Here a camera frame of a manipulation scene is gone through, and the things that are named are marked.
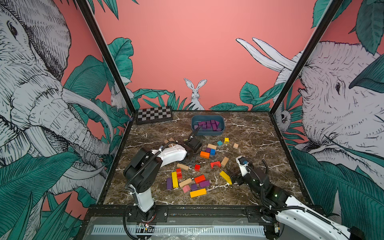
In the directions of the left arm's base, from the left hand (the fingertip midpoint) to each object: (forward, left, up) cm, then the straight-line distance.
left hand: (190, 158), depth 93 cm
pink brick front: (-18, +2, 0) cm, 18 cm away
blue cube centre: (+4, -15, 0) cm, 16 cm away
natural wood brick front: (-15, +2, -1) cm, 15 cm away
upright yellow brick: (-13, +9, -1) cm, 16 cm away
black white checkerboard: (+37, +32, +1) cm, 49 cm away
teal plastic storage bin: (+27, -16, 0) cm, 31 cm away
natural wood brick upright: (-3, -22, 0) cm, 22 cm away
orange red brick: (-13, -6, -1) cm, 14 cm away
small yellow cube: (+13, -26, +1) cm, 29 cm away
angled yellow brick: (-13, -21, +1) cm, 25 cm away
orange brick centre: (+2, -10, +1) cm, 10 cm away
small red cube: (-6, -4, -2) cm, 7 cm away
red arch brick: (-4, -15, 0) cm, 15 cm away
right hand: (-9, -24, +10) cm, 27 cm away
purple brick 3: (-14, +12, -1) cm, 19 cm away
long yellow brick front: (-21, -5, 0) cm, 21 cm away
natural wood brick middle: (-5, +4, -1) cm, 7 cm away
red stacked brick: (-10, +6, -1) cm, 12 cm away
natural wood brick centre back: (+8, -14, 0) cm, 16 cm away
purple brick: (+27, -20, 0) cm, 33 cm away
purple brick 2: (-16, -8, 0) cm, 18 cm away
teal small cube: (+11, -21, -1) cm, 23 cm away
